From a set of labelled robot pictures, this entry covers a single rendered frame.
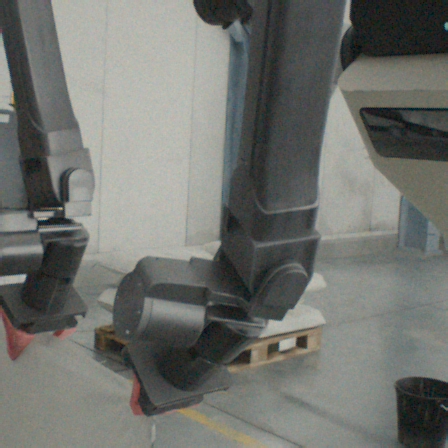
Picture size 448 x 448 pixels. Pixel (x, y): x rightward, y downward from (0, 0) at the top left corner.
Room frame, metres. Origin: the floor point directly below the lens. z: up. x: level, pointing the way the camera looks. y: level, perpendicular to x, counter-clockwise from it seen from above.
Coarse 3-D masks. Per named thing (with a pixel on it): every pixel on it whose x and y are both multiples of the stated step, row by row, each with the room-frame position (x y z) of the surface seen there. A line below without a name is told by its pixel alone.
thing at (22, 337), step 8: (0, 304) 0.85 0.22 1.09; (0, 312) 0.86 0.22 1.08; (8, 312) 0.84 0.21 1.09; (8, 320) 0.84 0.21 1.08; (8, 328) 0.87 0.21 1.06; (16, 328) 0.83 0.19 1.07; (24, 328) 0.83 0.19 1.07; (8, 336) 0.87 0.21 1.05; (16, 336) 0.82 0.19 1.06; (24, 336) 0.82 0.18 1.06; (32, 336) 0.83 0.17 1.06; (8, 344) 0.87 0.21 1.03; (16, 344) 0.84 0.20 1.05; (24, 344) 0.84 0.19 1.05; (8, 352) 0.88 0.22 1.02; (16, 352) 0.86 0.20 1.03
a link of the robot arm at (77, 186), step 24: (72, 168) 0.80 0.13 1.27; (72, 192) 0.79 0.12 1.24; (0, 216) 0.76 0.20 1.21; (24, 216) 0.78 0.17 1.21; (48, 216) 0.79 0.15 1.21; (72, 216) 0.79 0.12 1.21; (0, 240) 0.75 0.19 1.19; (24, 240) 0.77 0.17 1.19; (0, 264) 0.75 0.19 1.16; (24, 264) 0.77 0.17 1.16
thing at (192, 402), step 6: (198, 396) 0.66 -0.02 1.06; (138, 402) 0.63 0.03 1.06; (180, 402) 0.63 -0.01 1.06; (186, 402) 0.64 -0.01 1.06; (192, 402) 0.65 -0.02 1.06; (198, 402) 0.66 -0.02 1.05; (144, 408) 0.62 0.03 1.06; (156, 408) 0.61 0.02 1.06; (162, 408) 0.62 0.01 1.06; (168, 408) 0.63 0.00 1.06; (174, 408) 0.64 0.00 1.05; (180, 408) 0.65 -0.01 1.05; (186, 408) 0.66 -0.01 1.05; (144, 414) 0.62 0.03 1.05; (150, 414) 0.62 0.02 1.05; (156, 414) 0.63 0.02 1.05
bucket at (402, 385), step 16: (400, 384) 3.12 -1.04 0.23; (416, 384) 3.16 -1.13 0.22; (432, 384) 3.14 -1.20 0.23; (400, 400) 2.99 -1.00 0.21; (416, 400) 2.91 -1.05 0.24; (432, 400) 2.88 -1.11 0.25; (400, 416) 2.99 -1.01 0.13; (416, 416) 2.92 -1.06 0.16; (432, 416) 2.89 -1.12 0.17; (400, 432) 3.00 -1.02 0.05; (416, 432) 2.92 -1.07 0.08; (432, 432) 2.90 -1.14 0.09
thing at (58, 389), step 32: (0, 320) 0.97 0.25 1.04; (0, 352) 0.92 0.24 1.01; (32, 352) 0.84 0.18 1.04; (64, 352) 0.85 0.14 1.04; (0, 384) 0.92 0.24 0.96; (32, 384) 0.84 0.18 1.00; (64, 384) 0.79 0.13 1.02; (96, 384) 0.76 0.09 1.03; (128, 384) 0.72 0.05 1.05; (0, 416) 0.92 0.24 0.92; (32, 416) 0.84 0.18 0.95; (64, 416) 0.79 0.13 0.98; (96, 416) 0.76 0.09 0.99; (128, 416) 0.72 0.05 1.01
